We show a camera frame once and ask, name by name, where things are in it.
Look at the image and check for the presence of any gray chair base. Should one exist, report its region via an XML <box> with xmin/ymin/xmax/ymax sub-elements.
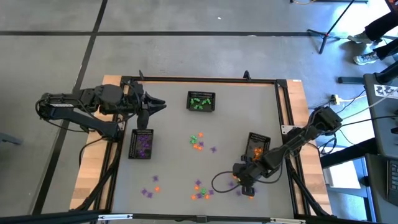
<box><xmin>0</xmin><ymin>131</ymin><xmax>24</xmax><ymax>146</ymax></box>

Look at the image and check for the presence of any black desk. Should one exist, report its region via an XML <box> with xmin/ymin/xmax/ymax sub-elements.
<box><xmin>363</xmin><ymin>73</ymin><xmax>398</xmax><ymax>224</ymax></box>

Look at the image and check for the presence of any person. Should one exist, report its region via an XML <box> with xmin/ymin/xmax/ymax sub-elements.
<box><xmin>347</xmin><ymin>11</ymin><xmax>398</xmax><ymax>66</ymax></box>

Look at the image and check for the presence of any black aluminium rig frame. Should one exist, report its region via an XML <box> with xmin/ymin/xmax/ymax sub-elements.
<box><xmin>0</xmin><ymin>70</ymin><xmax>398</xmax><ymax>224</ymax></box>

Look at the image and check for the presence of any white cable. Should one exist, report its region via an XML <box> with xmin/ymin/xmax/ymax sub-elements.
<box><xmin>337</xmin><ymin>90</ymin><xmax>398</xmax><ymax>121</ymax></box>

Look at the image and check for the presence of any black floor stand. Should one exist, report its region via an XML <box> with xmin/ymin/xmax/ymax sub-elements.
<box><xmin>338</xmin><ymin>60</ymin><xmax>398</xmax><ymax>85</ymax></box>

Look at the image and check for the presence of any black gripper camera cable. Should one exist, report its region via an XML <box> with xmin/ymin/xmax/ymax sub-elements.
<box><xmin>211</xmin><ymin>170</ymin><xmax>242</xmax><ymax>194</ymax></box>

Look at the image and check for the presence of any black desk beam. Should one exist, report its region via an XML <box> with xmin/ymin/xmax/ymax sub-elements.
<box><xmin>320</xmin><ymin>138</ymin><xmax>379</xmax><ymax>169</ymax></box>

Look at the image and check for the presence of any silver frame bracket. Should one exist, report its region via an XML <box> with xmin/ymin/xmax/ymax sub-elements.
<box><xmin>269</xmin><ymin>217</ymin><xmax>307</xmax><ymax>224</ymax></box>
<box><xmin>97</xmin><ymin>213</ymin><xmax>134</xmax><ymax>222</ymax></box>

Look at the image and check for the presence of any black keyboard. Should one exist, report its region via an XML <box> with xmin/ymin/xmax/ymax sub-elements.
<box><xmin>386</xmin><ymin>159</ymin><xmax>398</xmax><ymax>207</ymax></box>

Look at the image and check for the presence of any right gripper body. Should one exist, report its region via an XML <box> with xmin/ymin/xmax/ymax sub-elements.
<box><xmin>231</xmin><ymin>158</ymin><xmax>268</xmax><ymax>198</ymax></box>

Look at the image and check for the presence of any black tripod stand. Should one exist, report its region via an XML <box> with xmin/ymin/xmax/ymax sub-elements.
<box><xmin>307</xmin><ymin>0</ymin><xmax>355</xmax><ymax>54</ymax></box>

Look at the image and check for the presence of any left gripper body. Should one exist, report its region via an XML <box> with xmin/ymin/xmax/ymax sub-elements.
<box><xmin>123</xmin><ymin>81</ymin><xmax>150</xmax><ymax>131</ymax></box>

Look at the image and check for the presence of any white paper label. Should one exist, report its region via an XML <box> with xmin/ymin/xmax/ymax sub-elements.
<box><xmin>374</xmin><ymin>83</ymin><xmax>398</xmax><ymax>100</ymax></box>

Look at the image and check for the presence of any gray table mat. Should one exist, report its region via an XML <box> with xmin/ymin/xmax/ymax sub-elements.
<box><xmin>111</xmin><ymin>81</ymin><xmax>295</xmax><ymax>217</ymax></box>

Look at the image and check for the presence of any black plastic basket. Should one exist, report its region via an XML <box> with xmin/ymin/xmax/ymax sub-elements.
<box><xmin>127</xmin><ymin>128</ymin><xmax>154</xmax><ymax>160</ymax></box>
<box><xmin>186</xmin><ymin>90</ymin><xmax>216</xmax><ymax>113</ymax></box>
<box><xmin>244</xmin><ymin>131</ymin><xmax>271</xmax><ymax>162</ymax></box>

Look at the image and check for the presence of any white panel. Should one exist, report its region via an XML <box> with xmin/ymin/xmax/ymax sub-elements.
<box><xmin>322</xmin><ymin>157</ymin><xmax>369</xmax><ymax>200</ymax></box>

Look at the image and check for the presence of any person's shoe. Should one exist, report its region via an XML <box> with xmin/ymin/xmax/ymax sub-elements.
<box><xmin>347</xmin><ymin>30</ymin><xmax>373</xmax><ymax>45</ymax></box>
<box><xmin>353</xmin><ymin>51</ymin><xmax>379</xmax><ymax>66</ymax></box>

